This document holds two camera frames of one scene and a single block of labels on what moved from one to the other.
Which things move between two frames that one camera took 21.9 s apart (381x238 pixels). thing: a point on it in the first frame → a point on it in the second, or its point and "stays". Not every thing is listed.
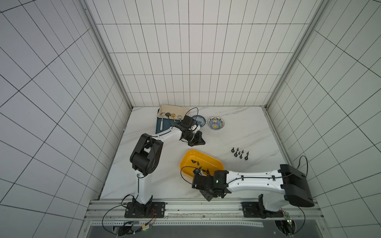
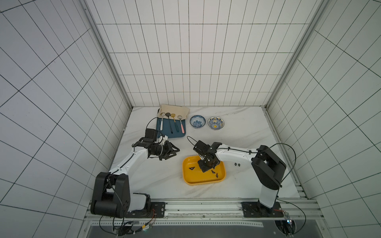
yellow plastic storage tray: x=193 y=159 stays
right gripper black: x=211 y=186 → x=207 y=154
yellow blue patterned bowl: x=216 y=123 stays
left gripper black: x=199 y=141 → x=167 y=145
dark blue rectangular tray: x=166 y=124 stays
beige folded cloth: x=171 y=109 stays
